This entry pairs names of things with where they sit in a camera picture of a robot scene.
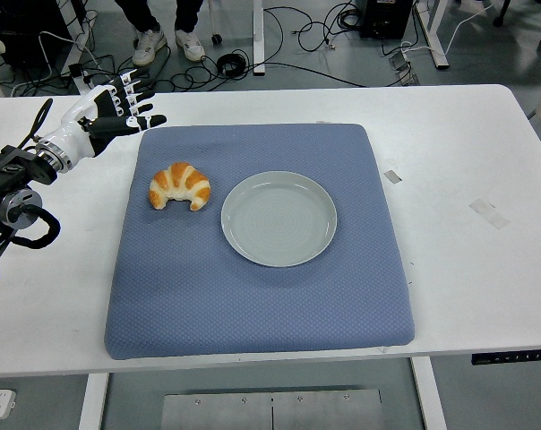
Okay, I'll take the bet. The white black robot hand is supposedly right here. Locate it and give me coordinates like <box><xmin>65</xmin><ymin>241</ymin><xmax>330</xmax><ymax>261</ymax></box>
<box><xmin>46</xmin><ymin>67</ymin><xmax>167</xmax><ymax>169</ymax></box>

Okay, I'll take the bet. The golden croissant bread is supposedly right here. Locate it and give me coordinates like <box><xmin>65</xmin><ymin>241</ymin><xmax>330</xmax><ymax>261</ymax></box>
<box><xmin>149</xmin><ymin>161</ymin><xmax>211</xmax><ymax>211</ymax></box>

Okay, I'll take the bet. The round grey plate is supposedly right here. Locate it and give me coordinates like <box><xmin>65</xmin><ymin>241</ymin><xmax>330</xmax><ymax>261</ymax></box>
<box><xmin>220</xmin><ymin>171</ymin><xmax>339</xmax><ymax>269</ymax></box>

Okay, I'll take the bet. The grey metal plate with screws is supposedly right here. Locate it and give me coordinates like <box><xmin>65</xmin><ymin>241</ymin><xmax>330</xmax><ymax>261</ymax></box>
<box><xmin>161</xmin><ymin>388</ymin><xmax>385</xmax><ymax>430</ymax></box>

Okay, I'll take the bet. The person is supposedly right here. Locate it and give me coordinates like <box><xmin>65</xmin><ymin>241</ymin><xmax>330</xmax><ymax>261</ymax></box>
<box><xmin>114</xmin><ymin>0</ymin><xmax>207</xmax><ymax>67</ymax></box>

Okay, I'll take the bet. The large black equipment box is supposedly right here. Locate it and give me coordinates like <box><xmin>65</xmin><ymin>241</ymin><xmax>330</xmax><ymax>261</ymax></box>
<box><xmin>0</xmin><ymin>0</ymin><xmax>73</xmax><ymax>72</ymax></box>

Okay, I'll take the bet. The white desk leg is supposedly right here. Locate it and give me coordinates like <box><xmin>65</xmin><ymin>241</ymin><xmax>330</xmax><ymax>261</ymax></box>
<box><xmin>252</xmin><ymin>0</ymin><xmax>267</xmax><ymax>76</ymax></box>
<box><xmin>416</xmin><ymin>0</ymin><xmax>451</xmax><ymax>70</ymax></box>

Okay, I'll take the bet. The blue quilted mat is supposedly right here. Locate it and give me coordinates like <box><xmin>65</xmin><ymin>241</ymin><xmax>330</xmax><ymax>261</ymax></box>
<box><xmin>103</xmin><ymin>123</ymin><xmax>416</xmax><ymax>362</ymax></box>

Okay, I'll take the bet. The white table leg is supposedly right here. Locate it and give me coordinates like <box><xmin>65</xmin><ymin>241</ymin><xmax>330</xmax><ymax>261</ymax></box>
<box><xmin>77</xmin><ymin>373</ymin><xmax>111</xmax><ymax>430</ymax></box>
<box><xmin>409</xmin><ymin>357</ymin><xmax>449</xmax><ymax>430</ymax></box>

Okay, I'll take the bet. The black computer case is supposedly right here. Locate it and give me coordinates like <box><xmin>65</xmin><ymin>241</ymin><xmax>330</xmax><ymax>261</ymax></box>
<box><xmin>358</xmin><ymin>0</ymin><xmax>413</xmax><ymax>39</ymax></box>

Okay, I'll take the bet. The large grey tape strip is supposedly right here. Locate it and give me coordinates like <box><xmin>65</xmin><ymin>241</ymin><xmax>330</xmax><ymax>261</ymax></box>
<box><xmin>468</xmin><ymin>197</ymin><xmax>511</xmax><ymax>230</ymax></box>

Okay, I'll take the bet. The black table control panel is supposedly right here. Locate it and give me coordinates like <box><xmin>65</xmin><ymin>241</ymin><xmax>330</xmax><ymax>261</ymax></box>
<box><xmin>470</xmin><ymin>352</ymin><xmax>541</xmax><ymax>366</ymax></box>

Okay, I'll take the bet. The coiled black cable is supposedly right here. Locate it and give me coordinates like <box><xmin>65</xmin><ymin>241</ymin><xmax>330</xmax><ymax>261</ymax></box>
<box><xmin>216</xmin><ymin>52</ymin><xmax>247</xmax><ymax>77</ymax></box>

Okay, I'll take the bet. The long black floor cable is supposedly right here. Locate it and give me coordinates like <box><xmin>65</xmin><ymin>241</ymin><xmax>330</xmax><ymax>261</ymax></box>
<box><xmin>245</xmin><ymin>61</ymin><xmax>368</xmax><ymax>88</ymax></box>

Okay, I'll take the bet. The white cable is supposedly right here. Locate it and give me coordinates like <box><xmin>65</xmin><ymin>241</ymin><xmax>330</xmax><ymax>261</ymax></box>
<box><xmin>399</xmin><ymin>4</ymin><xmax>494</xmax><ymax>54</ymax></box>

